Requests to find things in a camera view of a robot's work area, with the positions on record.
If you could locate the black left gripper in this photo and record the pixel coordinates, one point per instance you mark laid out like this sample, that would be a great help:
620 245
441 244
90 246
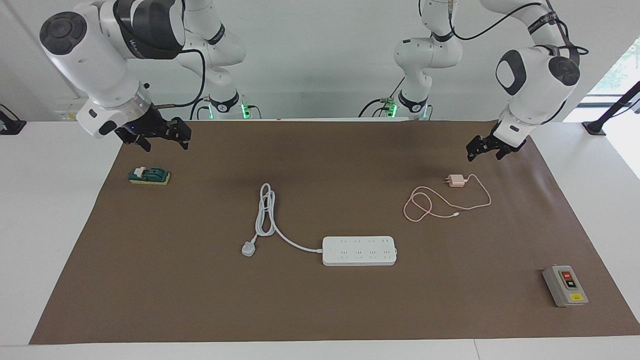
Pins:
500 140

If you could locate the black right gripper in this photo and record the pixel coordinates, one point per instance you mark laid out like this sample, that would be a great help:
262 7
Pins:
145 125

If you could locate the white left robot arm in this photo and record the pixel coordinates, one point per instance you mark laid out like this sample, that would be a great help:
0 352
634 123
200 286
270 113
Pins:
535 85

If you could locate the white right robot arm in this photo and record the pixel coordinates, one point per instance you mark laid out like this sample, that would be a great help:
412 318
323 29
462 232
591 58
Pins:
95 65

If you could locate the black clamp stand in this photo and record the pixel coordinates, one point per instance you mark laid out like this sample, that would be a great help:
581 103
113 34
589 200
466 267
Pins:
595 127

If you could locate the brown table mat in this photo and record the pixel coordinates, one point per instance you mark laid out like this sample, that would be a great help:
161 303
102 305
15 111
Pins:
320 310

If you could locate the green knife switch yellow base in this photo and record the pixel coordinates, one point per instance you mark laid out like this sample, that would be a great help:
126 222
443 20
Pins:
150 176

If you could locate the white wall outlet box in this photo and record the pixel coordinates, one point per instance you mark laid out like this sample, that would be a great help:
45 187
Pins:
65 116

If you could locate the black clamp mount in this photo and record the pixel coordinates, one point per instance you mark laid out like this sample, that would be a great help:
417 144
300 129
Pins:
11 126

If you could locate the grey on-off switch box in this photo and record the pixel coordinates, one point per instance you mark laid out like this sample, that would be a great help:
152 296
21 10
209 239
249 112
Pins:
565 287

